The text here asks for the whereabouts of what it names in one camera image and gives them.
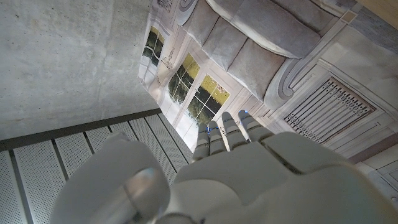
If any printed living room backdrop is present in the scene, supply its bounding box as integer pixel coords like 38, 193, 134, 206
137, 0, 398, 200

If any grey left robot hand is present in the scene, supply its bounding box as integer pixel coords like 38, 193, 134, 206
49, 109, 398, 224

